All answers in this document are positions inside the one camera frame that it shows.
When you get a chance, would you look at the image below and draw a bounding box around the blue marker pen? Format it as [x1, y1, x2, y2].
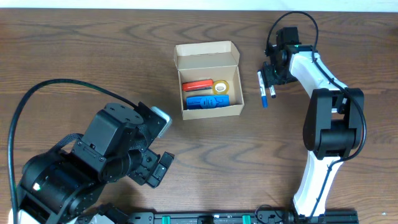
[257, 70, 268, 108]

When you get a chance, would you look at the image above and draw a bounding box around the yellow tape roll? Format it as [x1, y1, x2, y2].
[212, 80, 229, 95]

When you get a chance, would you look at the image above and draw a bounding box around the blue plastic case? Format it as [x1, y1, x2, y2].
[186, 95, 230, 110]

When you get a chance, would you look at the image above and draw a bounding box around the cardboard box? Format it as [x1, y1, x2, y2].
[174, 41, 244, 120]

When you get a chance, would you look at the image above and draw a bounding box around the red stapler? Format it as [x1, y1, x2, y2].
[182, 79, 214, 91]

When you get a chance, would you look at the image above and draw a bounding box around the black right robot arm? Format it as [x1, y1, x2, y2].
[257, 27, 364, 220]

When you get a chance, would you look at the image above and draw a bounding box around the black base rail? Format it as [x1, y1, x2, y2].
[77, 203, 359, 224]

